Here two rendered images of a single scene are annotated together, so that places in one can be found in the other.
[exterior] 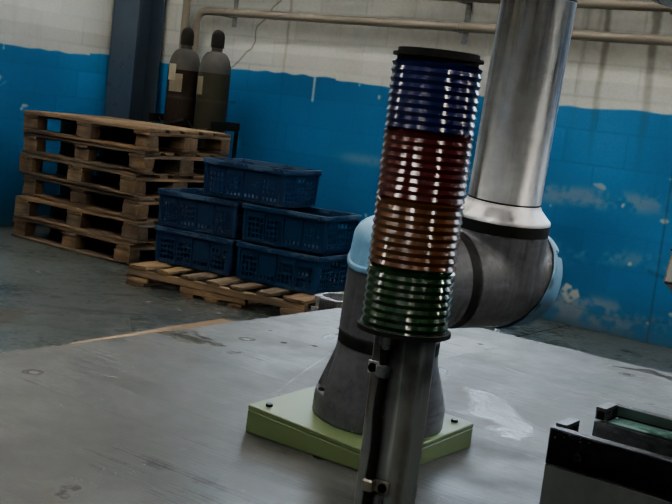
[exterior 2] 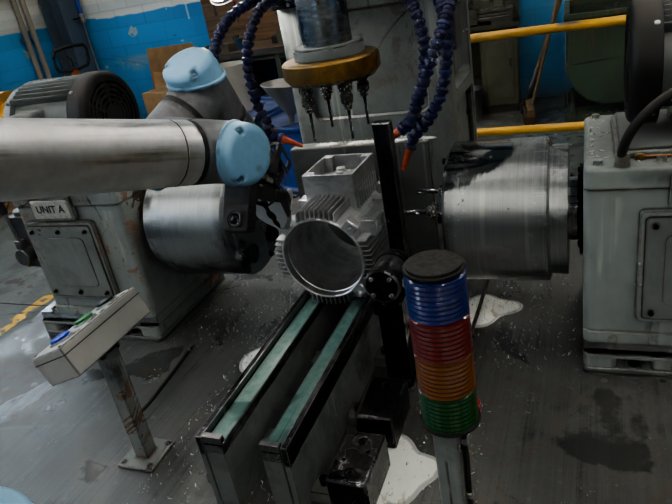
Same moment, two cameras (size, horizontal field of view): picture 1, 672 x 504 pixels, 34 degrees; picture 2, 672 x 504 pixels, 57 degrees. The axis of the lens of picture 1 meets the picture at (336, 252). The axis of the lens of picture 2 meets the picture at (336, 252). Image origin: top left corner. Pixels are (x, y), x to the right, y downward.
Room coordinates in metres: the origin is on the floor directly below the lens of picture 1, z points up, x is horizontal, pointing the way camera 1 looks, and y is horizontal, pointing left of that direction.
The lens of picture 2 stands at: (0.92, 0.44, 1.49)
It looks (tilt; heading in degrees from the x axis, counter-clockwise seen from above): 25 degrees down; 260
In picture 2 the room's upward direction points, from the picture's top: 11 degrees counter-clockwise
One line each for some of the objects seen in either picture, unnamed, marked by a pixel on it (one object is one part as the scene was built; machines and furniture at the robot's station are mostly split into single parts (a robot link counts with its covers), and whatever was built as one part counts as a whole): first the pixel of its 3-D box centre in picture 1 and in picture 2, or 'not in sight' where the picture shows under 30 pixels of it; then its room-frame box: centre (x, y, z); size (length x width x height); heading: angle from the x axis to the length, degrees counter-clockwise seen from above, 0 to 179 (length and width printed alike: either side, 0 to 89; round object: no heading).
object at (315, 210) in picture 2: not in sight; (341, 235); (0.71, -0.62, 1.02); 0.20 x 0.19 x 0.19; 54
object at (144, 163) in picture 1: (121, 185); not in sight; (7.73, 1.54, 0.45); 1.26 x 0.86 x 0.89; 55
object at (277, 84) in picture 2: not in sight; (293, 107); (0.50, -2.31, 0.93); 0.25 x 0.24 x 0.25; 55
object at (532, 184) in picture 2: not in sight; (523, 209); (0.41, -0.48, 1.04); 0.41 x 0.25 x 0.25; 146
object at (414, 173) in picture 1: (424, 166); (440, 329); (0.74, -0.05, 1.14); 0.06 x 0.06 x 0.04
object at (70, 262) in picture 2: not in sight; (116, 238); (1.17, -1.00, 0.99); 0.35 x 0.31 x 0.37; 146
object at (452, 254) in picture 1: (416, 232); (444, 365); (0.74, -0.05, 1.10); 0.06 x 0.06 x 0.04
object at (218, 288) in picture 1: (255, 230); not in sight; (6.50, 0.48, 0.39); 1.20 x 0.80 x 0.79; 63
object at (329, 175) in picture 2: not in sight; (341, 182); (0.69, -0.66, 1.11); 0.12 x 0.11 x 0.07; 54
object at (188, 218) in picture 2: not in sight; (196, 216); (0.98, -0.87, 1.04); 0.37 x 0.25 x 0.25; 146
